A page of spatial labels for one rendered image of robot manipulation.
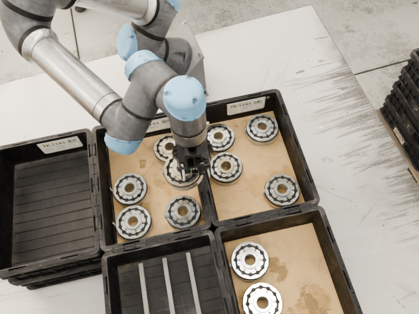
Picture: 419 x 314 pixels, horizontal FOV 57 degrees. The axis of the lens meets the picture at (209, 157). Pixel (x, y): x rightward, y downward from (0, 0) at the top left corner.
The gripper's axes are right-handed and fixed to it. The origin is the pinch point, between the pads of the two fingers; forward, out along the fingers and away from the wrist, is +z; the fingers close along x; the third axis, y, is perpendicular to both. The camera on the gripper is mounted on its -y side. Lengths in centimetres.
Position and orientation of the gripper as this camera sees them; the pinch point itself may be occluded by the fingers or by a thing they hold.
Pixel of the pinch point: (194, 166)
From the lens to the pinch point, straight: 102.4
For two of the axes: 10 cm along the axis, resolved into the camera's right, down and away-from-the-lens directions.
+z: 0.3, 4.6, 8.9
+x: 9.9, -1.5, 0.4
